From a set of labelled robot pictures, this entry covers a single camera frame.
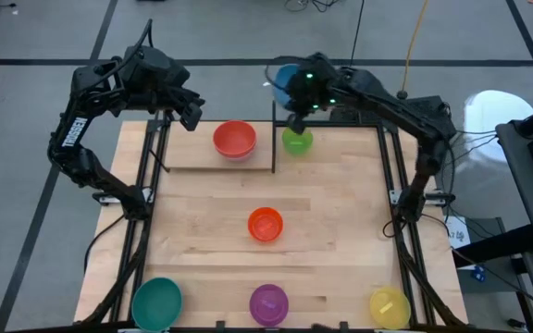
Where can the blue plastic bowl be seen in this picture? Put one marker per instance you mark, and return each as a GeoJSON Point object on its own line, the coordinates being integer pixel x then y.
{"type": "Point", "coordinates": [281, 83]}

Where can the small black device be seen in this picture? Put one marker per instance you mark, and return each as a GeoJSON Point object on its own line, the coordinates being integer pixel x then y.
{"type": "Point", "coordinates": [517, 323]}

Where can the orange plastic bowl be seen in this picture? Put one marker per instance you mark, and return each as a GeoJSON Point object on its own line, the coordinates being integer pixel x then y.
{"type": "Point", "coordinates": [265, 224]}

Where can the white paper sheet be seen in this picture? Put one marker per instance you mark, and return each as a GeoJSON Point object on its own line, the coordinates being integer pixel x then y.
{"type": "Point", "coordinates": [457, 231]}

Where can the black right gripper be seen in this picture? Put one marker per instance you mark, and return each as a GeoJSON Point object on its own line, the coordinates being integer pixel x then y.
{"type": "Point", "coordinates": [315, 88]}

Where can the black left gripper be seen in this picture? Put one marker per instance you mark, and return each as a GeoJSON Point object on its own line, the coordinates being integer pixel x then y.
{"type": "Point", "coordinates": [164, 74]}

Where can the yellow plastic bowl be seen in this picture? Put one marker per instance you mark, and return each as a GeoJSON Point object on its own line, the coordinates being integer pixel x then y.
{"type": "Point", "coordinates": [390, 307]}

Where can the black aluminium table frame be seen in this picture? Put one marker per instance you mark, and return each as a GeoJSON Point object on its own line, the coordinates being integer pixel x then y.
{"type": "Point", "coordinates": [140, 259]}

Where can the lime green plastic bowl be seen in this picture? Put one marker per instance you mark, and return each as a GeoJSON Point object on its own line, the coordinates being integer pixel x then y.
{"type": "Point", "coordinates": [298, 144]}

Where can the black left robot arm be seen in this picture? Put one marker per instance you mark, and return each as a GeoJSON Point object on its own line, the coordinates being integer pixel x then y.
{"type": "Point", "coordinates": [74, 134]}

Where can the red plastic bowl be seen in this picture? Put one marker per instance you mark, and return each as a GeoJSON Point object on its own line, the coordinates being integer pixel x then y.
{"type": "Point", "coordinates": [234, 139]}

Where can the teal plastic bowl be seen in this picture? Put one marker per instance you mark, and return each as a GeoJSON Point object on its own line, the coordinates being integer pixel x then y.
{"type": "Point", "coordinates": [157, 305]}

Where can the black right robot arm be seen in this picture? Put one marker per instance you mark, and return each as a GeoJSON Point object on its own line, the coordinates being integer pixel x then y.
{"type": "Point", "coordinates": [387, 104]}

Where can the purple plastic bowl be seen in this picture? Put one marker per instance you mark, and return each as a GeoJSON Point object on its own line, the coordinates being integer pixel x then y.
{"type": "Point", "coordinates": [268, 305]}

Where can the small blue object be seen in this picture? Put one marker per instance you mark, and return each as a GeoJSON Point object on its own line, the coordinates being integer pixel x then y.
{"type": "Point", "coordinates": [478, 274]}

